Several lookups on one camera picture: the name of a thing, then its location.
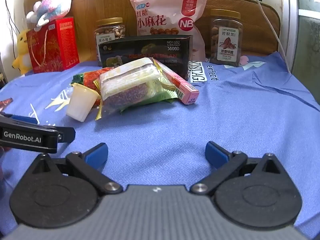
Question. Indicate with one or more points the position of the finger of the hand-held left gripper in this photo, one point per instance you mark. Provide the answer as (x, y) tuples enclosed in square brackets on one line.
[(22, 118), (66, 135)]

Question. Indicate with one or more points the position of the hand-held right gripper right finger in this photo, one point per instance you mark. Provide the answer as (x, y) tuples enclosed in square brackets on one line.
[(216, 155)]

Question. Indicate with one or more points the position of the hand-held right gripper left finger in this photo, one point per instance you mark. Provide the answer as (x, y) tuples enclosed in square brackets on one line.
[(96, 153)]

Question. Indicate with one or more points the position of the small red packet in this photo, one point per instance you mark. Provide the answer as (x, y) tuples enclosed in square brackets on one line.
[(5, 103)]

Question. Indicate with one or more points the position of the white pudding cup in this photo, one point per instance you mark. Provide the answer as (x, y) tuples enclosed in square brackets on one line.
[(80, 102)]

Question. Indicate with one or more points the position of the red orange snack packet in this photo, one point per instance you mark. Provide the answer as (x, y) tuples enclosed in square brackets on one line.
[(91, 78)]

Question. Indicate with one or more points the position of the gold-edged nut packet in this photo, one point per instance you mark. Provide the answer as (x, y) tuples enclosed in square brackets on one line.
[(125, 97)]

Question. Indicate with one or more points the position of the small pink box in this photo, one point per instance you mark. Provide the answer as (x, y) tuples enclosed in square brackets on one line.
[(186, 90)]

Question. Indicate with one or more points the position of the clear wafer packet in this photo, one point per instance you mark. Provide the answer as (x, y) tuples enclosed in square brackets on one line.
[(130, 73)]

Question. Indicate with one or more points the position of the black cardboard box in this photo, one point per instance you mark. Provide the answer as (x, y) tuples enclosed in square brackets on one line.
[(150, 47)]

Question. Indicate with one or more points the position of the blue printed bedsheet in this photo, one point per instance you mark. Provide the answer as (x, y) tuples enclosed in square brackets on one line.
[(237, 120)]

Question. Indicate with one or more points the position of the yellow plush duck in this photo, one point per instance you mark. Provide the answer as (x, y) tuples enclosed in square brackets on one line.
[(22, 55)]

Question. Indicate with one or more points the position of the red gift box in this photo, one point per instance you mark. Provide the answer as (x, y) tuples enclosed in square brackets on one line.
[(60, 47)]

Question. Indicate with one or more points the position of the pecan jar gold lid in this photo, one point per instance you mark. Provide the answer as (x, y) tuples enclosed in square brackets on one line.
[(226, 42)]

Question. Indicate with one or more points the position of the mixed nut jar gold lid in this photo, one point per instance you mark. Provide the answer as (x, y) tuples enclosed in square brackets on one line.
[(110, 30)]

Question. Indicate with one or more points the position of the pink blue plush toy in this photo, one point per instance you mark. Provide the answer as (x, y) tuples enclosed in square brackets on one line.
[(53, 5)]

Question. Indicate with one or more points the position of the brown cushion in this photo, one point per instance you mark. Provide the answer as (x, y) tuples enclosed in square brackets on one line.
[(255, 25)]

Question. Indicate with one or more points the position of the wooden board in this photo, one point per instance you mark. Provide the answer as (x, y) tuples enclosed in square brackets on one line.
[(100, 0)]

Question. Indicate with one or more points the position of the large pink snack bag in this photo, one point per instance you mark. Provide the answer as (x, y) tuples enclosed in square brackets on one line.
[(160, 12)]

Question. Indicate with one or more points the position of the white window frame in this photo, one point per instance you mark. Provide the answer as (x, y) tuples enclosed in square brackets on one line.
[(291, 17)]

